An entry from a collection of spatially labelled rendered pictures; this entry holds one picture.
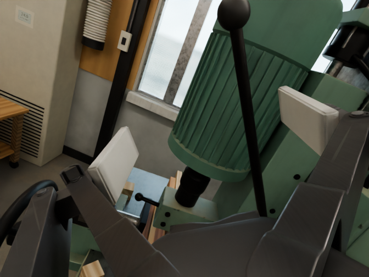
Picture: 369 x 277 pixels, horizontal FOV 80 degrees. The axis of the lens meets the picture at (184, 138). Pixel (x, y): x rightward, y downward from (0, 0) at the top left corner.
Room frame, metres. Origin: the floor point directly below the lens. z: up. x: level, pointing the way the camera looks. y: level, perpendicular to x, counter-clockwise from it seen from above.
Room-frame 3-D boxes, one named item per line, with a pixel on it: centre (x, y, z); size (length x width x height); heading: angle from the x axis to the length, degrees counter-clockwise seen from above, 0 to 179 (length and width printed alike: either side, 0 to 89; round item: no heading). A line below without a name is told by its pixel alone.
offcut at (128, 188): (0.55, 0.10, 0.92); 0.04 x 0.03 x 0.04; 15
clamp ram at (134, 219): (0.42, 0.04, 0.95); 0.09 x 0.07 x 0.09; 8
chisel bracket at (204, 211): (0.42, -0.08, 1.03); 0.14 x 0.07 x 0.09; 98
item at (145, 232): (0.44, 0.00, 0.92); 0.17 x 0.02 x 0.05; 8
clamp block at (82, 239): (0.41, 0.14, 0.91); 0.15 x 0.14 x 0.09; 8
